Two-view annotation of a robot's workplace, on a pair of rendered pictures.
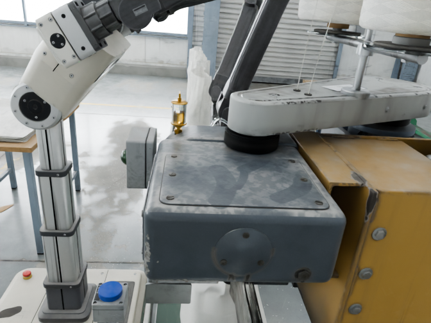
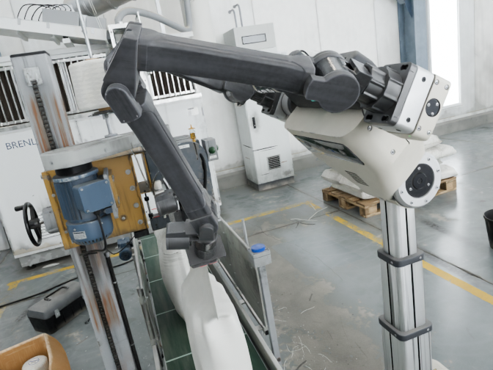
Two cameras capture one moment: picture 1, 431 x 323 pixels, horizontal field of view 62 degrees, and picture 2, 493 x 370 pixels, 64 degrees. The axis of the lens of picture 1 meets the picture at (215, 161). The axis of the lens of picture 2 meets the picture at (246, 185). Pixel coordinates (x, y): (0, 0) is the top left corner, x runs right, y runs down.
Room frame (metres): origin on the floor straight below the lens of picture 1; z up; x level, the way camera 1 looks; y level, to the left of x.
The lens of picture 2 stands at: (2.23, -0.04, 1.55)
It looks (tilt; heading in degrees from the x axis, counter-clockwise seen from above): 15 degrees down; 170
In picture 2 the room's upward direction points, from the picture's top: 10 degrees counter-clockwise
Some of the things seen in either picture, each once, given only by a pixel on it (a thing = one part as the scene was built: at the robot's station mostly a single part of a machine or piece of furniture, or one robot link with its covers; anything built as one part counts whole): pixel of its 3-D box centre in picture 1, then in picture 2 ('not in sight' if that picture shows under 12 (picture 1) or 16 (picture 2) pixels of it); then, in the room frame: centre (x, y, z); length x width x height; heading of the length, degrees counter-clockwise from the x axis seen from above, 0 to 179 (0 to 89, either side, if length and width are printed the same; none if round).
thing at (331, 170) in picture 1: (311, 196); (140, 168); (0.55, -0.17, 1.26); 0.22 x 0.05 x 0.16; 6
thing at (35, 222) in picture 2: not in sight; (31, 224); (0.60, -0.62, 1.13); 0.18 x 0.11 x 0.18; 6
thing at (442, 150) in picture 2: not in sight; (419, 153); (-1.53, 2.59, 0.44); 0.68 x 0.44 x 0.15; 96
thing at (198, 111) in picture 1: (199, 118); not in sight; (2.63, 0.15, 0.74); 0.47 x 0.22 x 0.72; 4
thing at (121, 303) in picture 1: (111, 302); (259, 255); (0.70, 0.24, 0.81); 0.08 x 0.08 x 0.06; 6
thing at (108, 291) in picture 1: (110, 292); (257, 249); (0.70, 0.24, 0.84); 0.06 x 0.06 x 0.02
